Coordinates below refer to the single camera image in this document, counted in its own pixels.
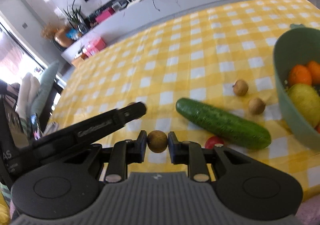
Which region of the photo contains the red cherry tomato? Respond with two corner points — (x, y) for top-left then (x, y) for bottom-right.
(204, 136), (225, 149)

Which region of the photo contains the brown longan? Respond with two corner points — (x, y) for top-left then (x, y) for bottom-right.
(147, 130), (168, 153)
(248, 98), (266, 115)
(233, 79), (249, 96)

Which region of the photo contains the green cucumber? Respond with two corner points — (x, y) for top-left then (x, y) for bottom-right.
(176, 98), (272, 150)

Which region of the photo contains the yellow checkered tablecloth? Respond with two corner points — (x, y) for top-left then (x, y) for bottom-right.
(51, 0), (319, 199)

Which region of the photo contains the pink storage box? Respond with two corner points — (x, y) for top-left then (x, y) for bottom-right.
(83, 37), (106, 57)

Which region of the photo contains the yellow pear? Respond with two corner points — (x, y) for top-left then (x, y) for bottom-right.
(287, 83), (319, 128)

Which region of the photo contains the orange mandarin left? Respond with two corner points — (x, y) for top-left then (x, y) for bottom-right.
(287, 64), (312, 87)

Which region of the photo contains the orange mandarin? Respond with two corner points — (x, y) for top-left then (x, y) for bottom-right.
(287, 64), (312, 87)
(306, 61), (320, 86)

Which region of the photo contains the potted green plant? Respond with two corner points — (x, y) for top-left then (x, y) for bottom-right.
(63, 0), (89, 36)

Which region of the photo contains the orange mandarin right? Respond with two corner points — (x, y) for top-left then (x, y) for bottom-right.
(306, 61), (320, 86)

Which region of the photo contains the green plastic bowl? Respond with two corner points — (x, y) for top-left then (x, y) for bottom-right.
(273, 24), (319, 151)

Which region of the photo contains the white tv cabinet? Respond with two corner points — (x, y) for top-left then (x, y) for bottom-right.
(61, 0), (224, 62)

